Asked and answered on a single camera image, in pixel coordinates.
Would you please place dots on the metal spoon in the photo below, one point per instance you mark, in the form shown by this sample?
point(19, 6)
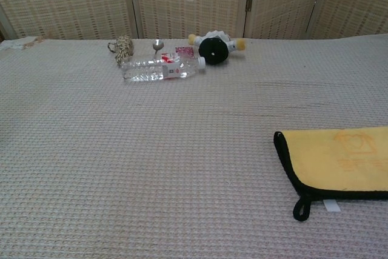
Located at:
point(157, 45)

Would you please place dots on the clear plastic water bottle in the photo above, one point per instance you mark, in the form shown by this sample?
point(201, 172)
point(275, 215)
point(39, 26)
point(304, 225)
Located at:
point(145, 69)

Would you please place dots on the beige woven tablecloth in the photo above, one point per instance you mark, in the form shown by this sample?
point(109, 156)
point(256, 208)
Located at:
point(121, 150)

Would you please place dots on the beige tape strip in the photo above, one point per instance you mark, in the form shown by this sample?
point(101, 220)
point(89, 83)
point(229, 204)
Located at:
point(39, 40)

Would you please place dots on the green and yellow black-trimmed towel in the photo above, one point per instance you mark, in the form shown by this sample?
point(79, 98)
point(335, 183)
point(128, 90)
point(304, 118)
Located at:
point(327, 162)

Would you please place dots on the black and white plush toy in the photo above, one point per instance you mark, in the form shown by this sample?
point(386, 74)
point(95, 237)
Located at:
point(212, 50)

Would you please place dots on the brass screen hinge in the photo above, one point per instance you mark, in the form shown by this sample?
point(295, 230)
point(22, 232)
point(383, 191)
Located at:
point(249, 3)

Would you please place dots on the pink patterned packet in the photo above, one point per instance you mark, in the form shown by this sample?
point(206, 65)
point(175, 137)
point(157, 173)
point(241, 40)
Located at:
point(185, 50)

